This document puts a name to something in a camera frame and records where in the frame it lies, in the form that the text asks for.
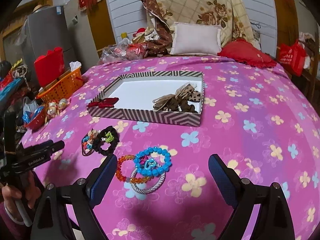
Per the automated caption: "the orange plastic basket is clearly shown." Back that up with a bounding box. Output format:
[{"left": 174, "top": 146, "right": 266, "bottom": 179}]
[{"left": 36, "top": 68, "right": 84, "bottom": 103}]

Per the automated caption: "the brown scrunchie with ribbon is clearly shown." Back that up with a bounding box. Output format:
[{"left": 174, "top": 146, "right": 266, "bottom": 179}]
[{"left": 152, "top": 83, "right": 202, "bottom": 113}]

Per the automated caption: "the small grey pillow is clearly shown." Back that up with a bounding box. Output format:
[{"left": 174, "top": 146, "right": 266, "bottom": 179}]
[{"left": 170, "top": 22, "right": 221, "bottom": 56}]

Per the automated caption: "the small red bowl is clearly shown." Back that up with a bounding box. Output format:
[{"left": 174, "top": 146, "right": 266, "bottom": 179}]
[{"left": 24, "top": 106, "right": 47, "bottom": 132}]

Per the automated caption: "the striped shallow box tray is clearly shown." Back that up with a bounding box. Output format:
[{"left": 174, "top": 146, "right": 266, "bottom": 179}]
[{"left": 87, "top": 70, "right": 204, "bottom": 127}]

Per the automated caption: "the grey refrigerator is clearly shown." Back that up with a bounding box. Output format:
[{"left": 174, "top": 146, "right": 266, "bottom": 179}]
[{"left": 16, "top": 2, "right": 98, "bottom": 72}]

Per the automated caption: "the orange bead bracelet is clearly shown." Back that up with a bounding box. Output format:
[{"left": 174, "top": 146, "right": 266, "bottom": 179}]
[{"left": 115, "top": 154, "right": 153, "bottom": 184}]

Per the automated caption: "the black scrunchie green charm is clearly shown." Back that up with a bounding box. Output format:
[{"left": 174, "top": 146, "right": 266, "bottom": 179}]
[{"left": 92, "top": 126, "right": 120, "bottom": 156}]

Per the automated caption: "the wooden chair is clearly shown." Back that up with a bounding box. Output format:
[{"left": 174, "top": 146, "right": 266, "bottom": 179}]
[{"left": 288, "top": 31, "right": 319, "bottom": 104}]

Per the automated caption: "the red satin bow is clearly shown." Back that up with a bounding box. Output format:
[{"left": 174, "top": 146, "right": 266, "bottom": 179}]
[{"left": 87, "top": 98, "right": 119, "bottom": 108}]

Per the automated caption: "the blue bead bracelet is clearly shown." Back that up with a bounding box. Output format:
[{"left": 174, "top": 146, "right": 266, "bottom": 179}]
[{"left": 133, "top": 146, "right": 173, "bottom": 177}]

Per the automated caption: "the pink floral bedspread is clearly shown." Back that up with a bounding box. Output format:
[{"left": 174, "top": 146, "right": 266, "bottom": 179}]
[{"left": 22, "top": 57, "right": 319, "bottom": 239}]

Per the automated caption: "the red shopping bag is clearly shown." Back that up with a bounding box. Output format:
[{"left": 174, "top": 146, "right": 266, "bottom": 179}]
[{"left": 277, "top": 40, "right": 306, "bottom": 77}]

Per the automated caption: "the floral beige quilt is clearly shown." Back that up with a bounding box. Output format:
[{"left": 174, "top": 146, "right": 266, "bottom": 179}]
[{"left": 140, "top": 0, "right": 254, "bottom": 55}]

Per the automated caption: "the colourful flower hair clip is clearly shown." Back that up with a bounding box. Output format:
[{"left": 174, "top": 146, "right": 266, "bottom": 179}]
[{"left": 81, "top": 129, "right": 98, "bottom": 157}]

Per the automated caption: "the clear plastic bag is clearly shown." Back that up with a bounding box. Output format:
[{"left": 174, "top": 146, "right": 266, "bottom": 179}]
[{"left": 98, "top": 38, "right": 147, "bottom": 64}]

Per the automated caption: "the red cushion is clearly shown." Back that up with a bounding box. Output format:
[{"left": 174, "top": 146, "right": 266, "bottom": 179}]
[{"left": 218, "top": 38, "right": 277, "bottom": 69}]

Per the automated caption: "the pink blue small charm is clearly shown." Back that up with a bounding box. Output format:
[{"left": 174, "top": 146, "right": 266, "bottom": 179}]
[{"left": 141, "top": 158, "right": 157, "bottom": 171}]

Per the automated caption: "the silver mesh bangle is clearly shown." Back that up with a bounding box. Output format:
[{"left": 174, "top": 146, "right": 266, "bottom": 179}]
[{"left": 130, "top": 167, "right": 166, "bottom": 195}]

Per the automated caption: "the red gift bag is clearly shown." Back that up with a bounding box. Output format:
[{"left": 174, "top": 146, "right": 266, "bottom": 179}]
[{"left": 34, "top": 47, "right": 65, "bottom": 87}]

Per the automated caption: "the left hand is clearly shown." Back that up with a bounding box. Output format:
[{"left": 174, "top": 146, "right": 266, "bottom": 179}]
[{"left": 2, "top": 171, "right": 41, "bottom": 222}]

